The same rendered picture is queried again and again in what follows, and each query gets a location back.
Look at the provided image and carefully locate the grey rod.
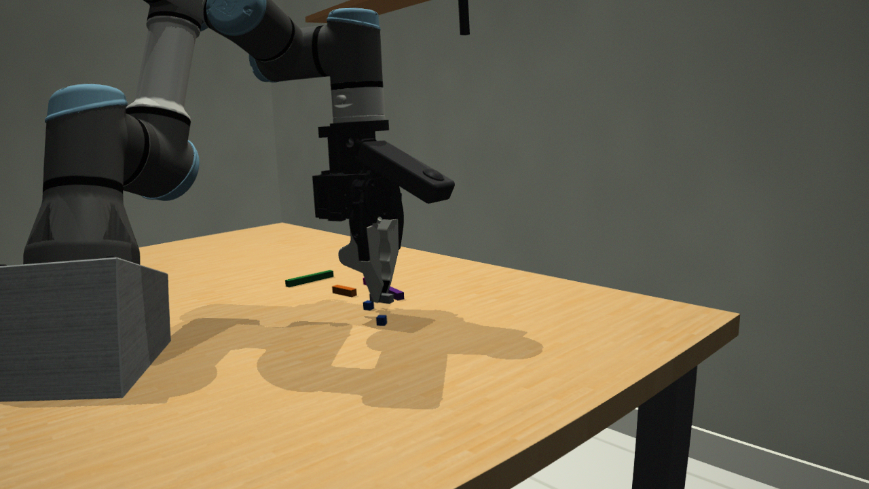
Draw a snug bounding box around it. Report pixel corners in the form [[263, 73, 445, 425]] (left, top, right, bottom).
[[369, 293, 394, 304]]

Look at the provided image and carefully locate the green rod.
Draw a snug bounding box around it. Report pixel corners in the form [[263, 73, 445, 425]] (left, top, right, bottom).
[[285, 270, 334, 287]]

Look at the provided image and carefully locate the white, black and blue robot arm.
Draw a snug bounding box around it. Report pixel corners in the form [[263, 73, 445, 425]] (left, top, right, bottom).
[[23, 0, 455, 265]]

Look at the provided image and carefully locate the purple rod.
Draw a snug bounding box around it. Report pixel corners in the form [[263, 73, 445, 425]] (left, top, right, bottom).
[[388, 287, 405, 301]]

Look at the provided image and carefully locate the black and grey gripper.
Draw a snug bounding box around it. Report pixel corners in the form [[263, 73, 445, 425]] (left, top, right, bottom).
[[312, 120, 404, 303]]

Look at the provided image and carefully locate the orange rod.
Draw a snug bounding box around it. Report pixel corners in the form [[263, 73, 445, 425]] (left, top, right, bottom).
[[332, 285, 357, 297]]

